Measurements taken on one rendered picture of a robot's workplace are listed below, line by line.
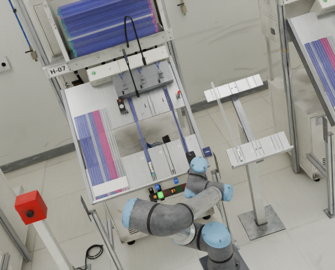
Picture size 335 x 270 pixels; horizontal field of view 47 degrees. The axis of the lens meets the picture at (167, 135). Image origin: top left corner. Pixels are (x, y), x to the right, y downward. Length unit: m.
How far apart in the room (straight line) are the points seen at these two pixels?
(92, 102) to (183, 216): 1.17
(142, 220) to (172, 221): 0.11
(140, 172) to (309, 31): 1.33
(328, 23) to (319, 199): 1.19
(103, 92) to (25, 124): 1.93
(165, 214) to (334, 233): 1.58
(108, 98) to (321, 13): 1.40
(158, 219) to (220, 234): 0.43
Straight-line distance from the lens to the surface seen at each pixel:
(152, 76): 2.30
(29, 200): 2.38
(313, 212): 2.88
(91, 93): 2.38
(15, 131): 4.25
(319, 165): 2.74
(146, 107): 2.30
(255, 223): 2.81
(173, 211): 1.39
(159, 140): 2.73
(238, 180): 3.19
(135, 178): 2.21
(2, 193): 3.18
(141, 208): 1.43
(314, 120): 2.74
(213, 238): 1.72
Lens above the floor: 2.03
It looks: 31 degrees down
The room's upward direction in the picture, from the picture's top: 17 degrees counter-clockwise
